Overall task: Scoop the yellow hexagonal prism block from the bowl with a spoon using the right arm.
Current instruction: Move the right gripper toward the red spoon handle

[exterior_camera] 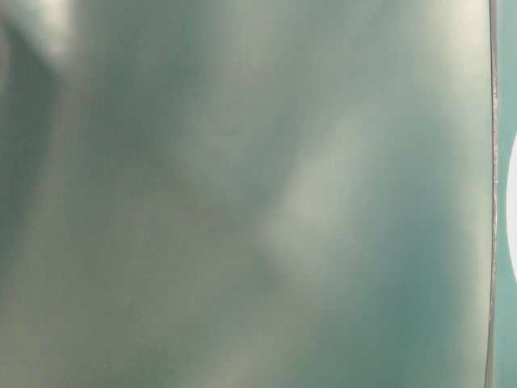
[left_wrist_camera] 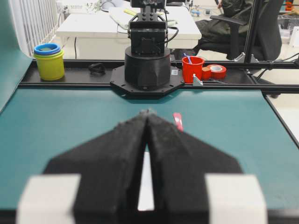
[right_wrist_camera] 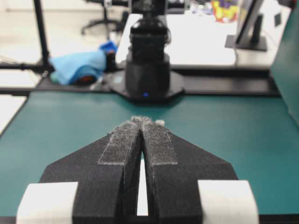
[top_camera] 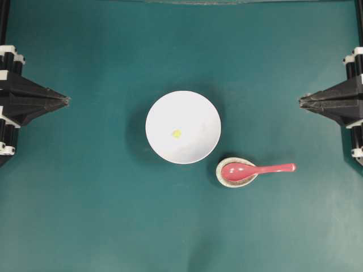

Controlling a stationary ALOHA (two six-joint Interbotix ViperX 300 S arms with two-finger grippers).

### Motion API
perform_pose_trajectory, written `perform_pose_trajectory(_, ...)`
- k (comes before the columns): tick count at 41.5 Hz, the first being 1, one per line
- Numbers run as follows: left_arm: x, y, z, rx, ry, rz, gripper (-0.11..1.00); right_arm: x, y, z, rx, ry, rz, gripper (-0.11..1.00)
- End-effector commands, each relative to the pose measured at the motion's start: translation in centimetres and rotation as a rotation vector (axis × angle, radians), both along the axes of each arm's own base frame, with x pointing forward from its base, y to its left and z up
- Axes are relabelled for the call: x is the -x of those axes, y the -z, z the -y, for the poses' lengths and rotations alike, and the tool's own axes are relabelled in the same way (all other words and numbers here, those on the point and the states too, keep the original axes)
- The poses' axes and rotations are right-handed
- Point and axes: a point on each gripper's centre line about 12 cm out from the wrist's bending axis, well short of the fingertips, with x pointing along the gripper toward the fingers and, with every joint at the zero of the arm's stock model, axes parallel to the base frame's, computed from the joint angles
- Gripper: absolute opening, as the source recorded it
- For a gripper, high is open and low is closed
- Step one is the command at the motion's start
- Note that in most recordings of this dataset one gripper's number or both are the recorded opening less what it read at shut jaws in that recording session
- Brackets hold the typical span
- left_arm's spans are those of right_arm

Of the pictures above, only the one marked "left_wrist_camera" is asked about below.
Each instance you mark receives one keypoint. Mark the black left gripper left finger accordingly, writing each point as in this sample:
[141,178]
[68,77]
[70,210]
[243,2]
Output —
[110,166]

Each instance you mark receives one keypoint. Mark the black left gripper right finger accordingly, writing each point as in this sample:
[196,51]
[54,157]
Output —
[179,162]

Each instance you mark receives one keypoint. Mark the red plastic spoon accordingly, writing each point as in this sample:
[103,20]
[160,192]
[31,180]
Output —
[178,121]

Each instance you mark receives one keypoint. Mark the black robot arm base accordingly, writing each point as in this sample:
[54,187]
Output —
[147,69]

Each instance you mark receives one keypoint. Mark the small red tape roll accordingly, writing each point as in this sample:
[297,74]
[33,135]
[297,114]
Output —
[206,73]

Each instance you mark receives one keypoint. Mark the red plastic cup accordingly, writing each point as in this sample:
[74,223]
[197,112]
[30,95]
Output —
[189,69]

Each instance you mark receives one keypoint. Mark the stacked yellow blue cups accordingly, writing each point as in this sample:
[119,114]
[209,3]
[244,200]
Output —
[50,63]

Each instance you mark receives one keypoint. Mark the white desk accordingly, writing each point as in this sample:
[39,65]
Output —
[98,36]

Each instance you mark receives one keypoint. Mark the black office chair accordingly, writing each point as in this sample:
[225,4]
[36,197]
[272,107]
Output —
[227,33]

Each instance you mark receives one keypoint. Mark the silver corner bracket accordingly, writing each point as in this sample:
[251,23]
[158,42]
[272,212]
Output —
[197,80]

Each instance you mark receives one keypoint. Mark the black coiled cable tie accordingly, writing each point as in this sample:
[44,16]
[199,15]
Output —
[97,68]

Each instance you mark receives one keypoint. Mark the black aluminium frame rail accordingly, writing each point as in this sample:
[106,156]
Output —
[78,76]

